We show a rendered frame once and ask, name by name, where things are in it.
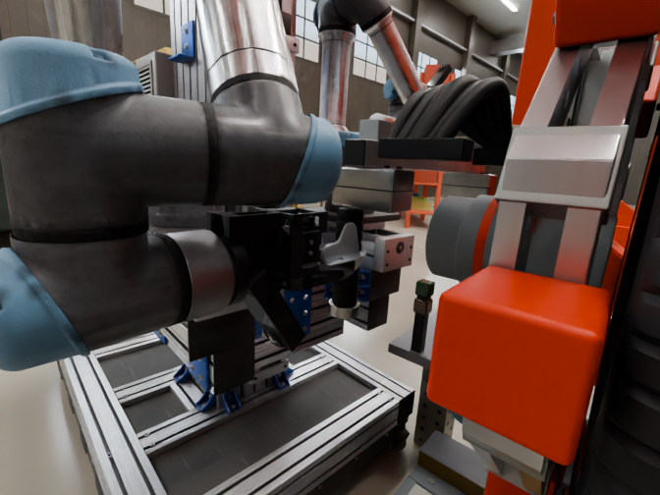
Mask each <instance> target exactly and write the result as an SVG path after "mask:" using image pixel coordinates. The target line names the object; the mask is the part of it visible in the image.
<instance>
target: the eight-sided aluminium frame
mask: <svg viewBox="0 0 660 495"><path fill-rule="evenodd" d="M656 39H657V34H653V35H647V36H640V37H633V38H626V39H619V40H612V41H604V42H597V43H590V44H584V45H577V46H570V47H563V48H555V51H554V53H553V55H552V57H551V59H550V62H549V64H548V66H547V68H546V71H545V73H544V75H543V77H542V79H541V82H540V84H539V86H538V88H537V91H536V93H535V94H534V96H533V98H532V101H531V103H530V105H529V107H528V110H527V112H526V114H525V116H524V118H523V121H522V124H521V126H520V127H519V128H514V130H513V133H512V137H511V141H510V144H509V148H508V151H507V155H506V159H505V162H504V166H503V169H502V173H501V176H500V180H499V184H498V187H497V191H496V193H495V200H496V201H497V203H498V210H497V217H496V223H495V229H494V235H493V241H492V247H491V252H490V258H489V264H488V266H497V267H502V268H507V269H512V270H516V271H520V272H525V267H526V261H527V256H528V251H529V246H530V240H531V235H532V230H533V224H534V219H535V217H539V218H547V219H555V220H564V221H565V225H564V230H563V234H562V239H561V243H560V248H559V252H558V257H557V262H556V267H555V272H554V276H553V279H558V280H563V281H568V282H572V283H577V284H582V285H586V286H588V282H589V278H590V274H591V270H592V265H593V261H594V257H595V254H596V249H597V245H598V241H599V237H600V232H601V228H602V225H606V224H607V223H608V220H609V216H610V215H615V216H617V213H618V209H619V205H620V201H621V199H623V197H624V194H625V190H626V186H627V181H628V177H629V173H630V169H631V166H632V163H631V162H630V160H631V155H632V151H633V143H634V139H635V134H636V130H637V125H638V121H639V116H640V112H641V108H642V103H643V99H644V94H645V92H646V91H648V89H649V85H650V81H651V77H652V73H653V68H654V64H655V59H656V55H657V50H658V46H659V41H656ZM613 46H615V47H613ZM611 49H615V52H614V55H613V58H612V61H611V64H610V67H609V70H608V73H607V76H606V78H605V81H604V84H603V86H602V89H601V92H600V95H599V98H598V101H597V104H596V107H595V110H594V113H593V116H592V119H591V122H590V125H589V126H571V127H564V124H565V121H566V119H567V116H568V113H569V111H570V108H571V106H572V103H573V100H574V98H575V95H576V92H577V90H578V86H579V83H580V80H581V78H582V75H583V72H584V70H585V67H586V65H587V62H589V61H598V60H601V57H602V52H603V51H604V50H611ZM635 98H636V99H635ZM634 102H635V103H634ZM633 106H634V107H633ZM631 115H632V119H631V123H630V125H629V122H630V118H631ZM462 432H463V439H464V440H465V441H467V442H469V443H470V445H471V446H472V447H473V449H474V450H475V452H476V453H477V454H478V455H479V456H480V458H481V459H482V461H483V462H484V468H485V469H487V470H489V471H491V472H492V473H494V474H496V475H498V476H500V477H501V478H503V479H505V480H507V481H508V482H510V483H512V484H514V485H516V486H517V487H518V488H520V489H522V490H524V491H525V492H527V493H529V494H531V495H547V492H548V489H549V486H550V482H551V478H552V474H553V470H554V466H555V462H553V461H551V460H549V459H547V458H545V457H543V456H541V455H539V454H537V453H535V452H533V451H531V450H529V449H528V448H526V447H524V446H522V445H520V444H517V443H515V442H513V441H511V440H509V439H507V438H505V437H503V436H501V435H499V434H497V433H495V432H493V431H491V430H489V429H487V428H485V427H483V426H481V425H479V424H477V423H475V422H473V421H471V420H469V419H467V418H464V417H463V426H462Z"/></svg>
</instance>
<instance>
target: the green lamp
mask: <svg viewBox="0 0 660 495"><path fill-rule="evenodd" d="M434 289H435V282H434V281H430V280H426V279H421V280H418V281H416V286H415V294H416V295H418V296H421V297H424V298H429V297H431V296H433V295H434Z"/></svg>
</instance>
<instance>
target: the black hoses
mask: <svg viewBox="0 0 660 495"><path fill-rule="evenodd" d="M458 132H462V133H463V134H464V135H466V136H467V137H468V138H470V139H467V138H464V137H455V136H456V135H457V133H458ZM512 133H513V127H512V106H511V94H510V88H509V85H508V83H507V82H506V81H504V80H503V79H502V78H499V77H493V78H488V79H485V80H483V81H482V80H481V79H480V78H478V77H476V76H474V75H471V74H466V75H463V76H460V77H457V78H455V79H454V80H453V81H451V82H447V83H445V84H440V85H436V86H434V87H432V88H429V87H426V88H423V89H420V90H418V91H417V92H415V93H414V94H413V95H412V96H411V97H410V98H409V99H408V101H407V102H406V103H405V105H404V106H403V108H402V110H401V111H400V113H399V115H398V117H397V119H396V121H395V123H394V125H393V127H392V130H391V132H390V134H389V136H388V138H380V139H379V144H378V157H379V158H386V159H405V160H431V161H459V162H470V161H471V159H472V165H479V166H504V162H505V159H506V155H507V151H508V148H509V144H510V141H511V137H512ZM474 143H477V144H478V145H479V146H481V147H482V148H475V149H473V145H474ZM472 152H473V156H472Z"/></svg>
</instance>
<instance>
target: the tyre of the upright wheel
mask: <svg viewBox="0 0 660 495"><path fill-rule="evenodd" d="M659 123H660V116H659V119H658V123H657V127H656V131H655V134H654V138H653V142H652V144H651V145H650V147H651V148H650V149H649V153H648V154H649V155H648V157H647V159H648V160H647V164H646V167H645V171H644V175H643V179H642V183H641V187H640V190H639V194H638V198H637V202H636V206H635V210H634V214H633V218H632V223H631V227H630V231H629V235H628V239H627V243H626V247H625V251H624V255H623V259H622V263H621V267H620V271H619V275H618V277H617V282H616V284H615V290H614V292H613V293H614V295H613V296H612V304H613V300H614V296H615V293H616V289H617V285H618V281H619V277H620V273H621V269H622V265H623V261H624V257H625V253H626V249H627V245H628V241H629V237H630V233H631V229H632V225H633V219H634V216H635V212H636V208H637V204H638V200H639V196H640V193H641V189H642V185H643V181H644V177H645V174H646V170H647V166H648V162H649V159H650V155H651V151H652V148H653V144H654V141H655V138H656V134H657V130H658V127H659ZM583 428H584V425H583ZM582 433H583V429H582ZM582 433H581V436H580V439H579V443H578V447H577V454H576V459H575V463H574V468H573V473H572V478H571V483H570V488H569V493H568V495H660V177H659V181H658V185H657V190H656V194H655V197H654V201H653V205H652V209H651V213H650V217H649V221H648V225H647V229H646V233H645V237H644V241H643V245H642V249H641V253H640V257H639V261H638V265H637V268H636V272H635V276H634V280H633V284H632V291H631V295H630V298H629V302H628V306H627V310H626V314H625V318H624V321H623V325H622V329H621V333H620V337H619V340H618V344H617V348H616V351H615V355H614V358H613V362H612V366H611V369H610V373H609V377H608V381H607V384H606V388H605V391H604V395H603V399H602V402H601V406H600V410H599V413H598V417H597V419H596V423H595V426H594V430H593V433H592V437H591V440H590V444H589V447H588V450H587V454H586V457H585V460H584V464H583V467H582V470H581V473H580V476H579V479H578V482H577V487H576V486H575V476H576V469H577V463H578V453H579V448H580V443H581V438H582Z"/></svg>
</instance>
